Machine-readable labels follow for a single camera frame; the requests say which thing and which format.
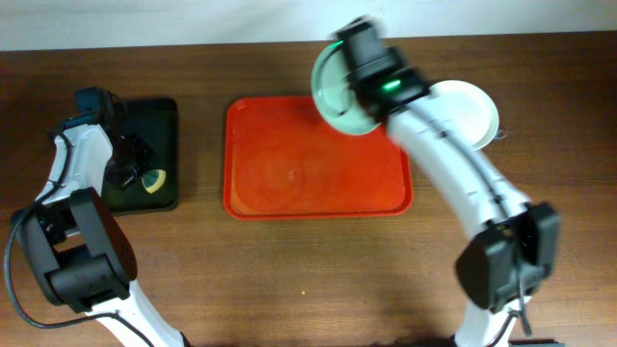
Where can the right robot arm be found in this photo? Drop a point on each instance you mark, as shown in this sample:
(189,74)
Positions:
(512,241)

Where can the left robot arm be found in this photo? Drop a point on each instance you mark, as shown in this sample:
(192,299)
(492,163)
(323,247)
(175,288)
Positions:
(74,246)

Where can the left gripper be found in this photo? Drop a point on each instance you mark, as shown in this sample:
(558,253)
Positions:
(127,164)

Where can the red plastic tray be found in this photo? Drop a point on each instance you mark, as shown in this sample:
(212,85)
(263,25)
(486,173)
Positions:
(284,162)

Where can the black plastic tray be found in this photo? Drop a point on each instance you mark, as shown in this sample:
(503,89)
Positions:
(156,120)

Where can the green yellow sponge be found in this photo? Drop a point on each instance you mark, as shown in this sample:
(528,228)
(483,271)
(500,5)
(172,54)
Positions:
(153,180)

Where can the white plate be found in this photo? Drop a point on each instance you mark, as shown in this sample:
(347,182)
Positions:
(472,111)

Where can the light blue plate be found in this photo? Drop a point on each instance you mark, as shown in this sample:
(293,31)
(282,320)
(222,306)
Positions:
(333,97)

